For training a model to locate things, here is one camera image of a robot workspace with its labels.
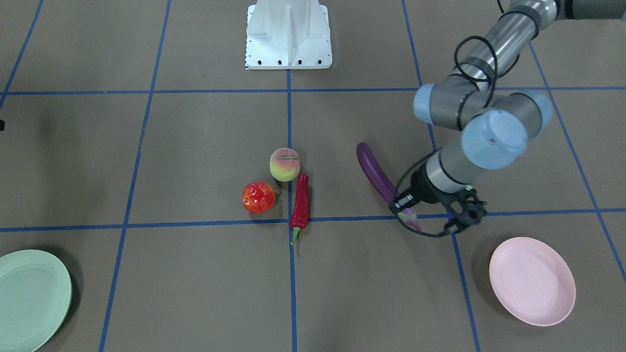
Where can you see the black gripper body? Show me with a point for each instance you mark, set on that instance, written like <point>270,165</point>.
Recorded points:
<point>423,192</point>

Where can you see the purple eggplant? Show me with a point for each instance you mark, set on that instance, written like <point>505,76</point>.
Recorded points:
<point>382,184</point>

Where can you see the red chili pepper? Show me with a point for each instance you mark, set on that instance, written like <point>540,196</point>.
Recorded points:
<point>300,215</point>

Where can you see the peach fruit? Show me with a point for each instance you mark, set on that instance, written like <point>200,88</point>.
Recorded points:
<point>284,165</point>

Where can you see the pink plate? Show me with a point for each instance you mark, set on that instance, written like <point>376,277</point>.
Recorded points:
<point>532,281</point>

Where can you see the red pomegranate fruit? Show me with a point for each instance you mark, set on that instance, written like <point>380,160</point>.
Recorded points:
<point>258,197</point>

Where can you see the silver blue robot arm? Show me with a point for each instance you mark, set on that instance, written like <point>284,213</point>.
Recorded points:
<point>494,130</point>

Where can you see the green plate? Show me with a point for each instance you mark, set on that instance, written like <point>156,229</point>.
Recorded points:
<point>35,296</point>

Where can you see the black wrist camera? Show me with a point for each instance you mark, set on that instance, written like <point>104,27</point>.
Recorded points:
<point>465,209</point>

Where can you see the white camera stand column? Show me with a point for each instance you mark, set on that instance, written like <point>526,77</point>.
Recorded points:
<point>288,34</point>

